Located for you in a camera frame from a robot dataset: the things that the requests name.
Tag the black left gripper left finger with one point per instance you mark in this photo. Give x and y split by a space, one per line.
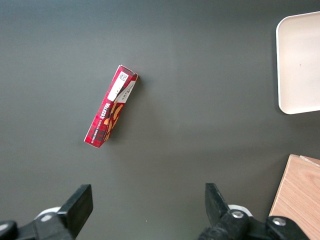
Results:
77 205

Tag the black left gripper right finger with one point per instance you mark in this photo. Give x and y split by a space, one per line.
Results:
216 207

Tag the white rectangular tray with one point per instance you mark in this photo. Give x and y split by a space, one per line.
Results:
300 65

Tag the light wooden box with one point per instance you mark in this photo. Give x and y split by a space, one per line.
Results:
297 192

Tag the red tartan shortbread box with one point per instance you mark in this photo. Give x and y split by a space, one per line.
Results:
106 117

